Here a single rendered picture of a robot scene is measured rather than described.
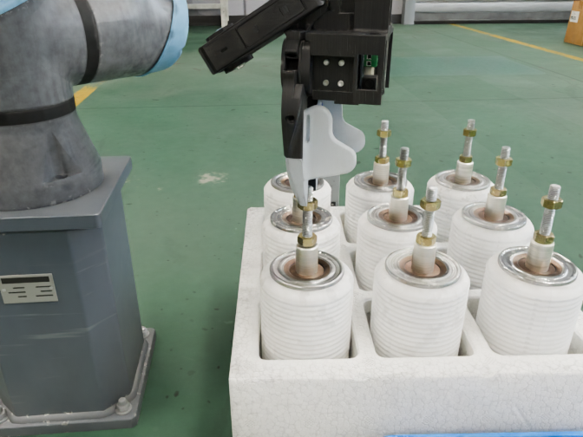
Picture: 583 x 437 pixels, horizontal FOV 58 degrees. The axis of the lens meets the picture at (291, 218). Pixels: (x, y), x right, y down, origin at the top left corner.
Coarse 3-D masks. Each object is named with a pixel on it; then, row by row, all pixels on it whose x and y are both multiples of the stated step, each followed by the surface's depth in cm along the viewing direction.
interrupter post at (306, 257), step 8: (296, 248) 52; (304, 248) 51; (312, 248) 51; (296, 256) 52; (304, 256) 51; (312, 256) 51; (296, 264) 53; (304, 264) 52; (312, 264) 52; (304, 272) 52; (312, 272) 52
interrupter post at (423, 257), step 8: (416, 248) 52; (424, 248) 51; (432, 248) 51; (416, 256) 52; (424, 256) 52; (432, 256) 52; (416, 264) 52; (424, 264) 52; (432, 264) 52; (424, 272) 52
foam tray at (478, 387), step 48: (240, 288) 63; (240, 336) 55; (480, 336) 55; (576, 336) 56; (240, 384) 49; (288, 384) 50; (336, 384) 50; (384, 384) 50; (432, 384) 50; (480, 384) 50; (528, 384) 51; (576, 384) 51; (240, 432) 52; (288, 432) 52; (336, 432) 53; (384, 432) 53; (432, 432) 53; (480, 432) 53; (528, 432) 53
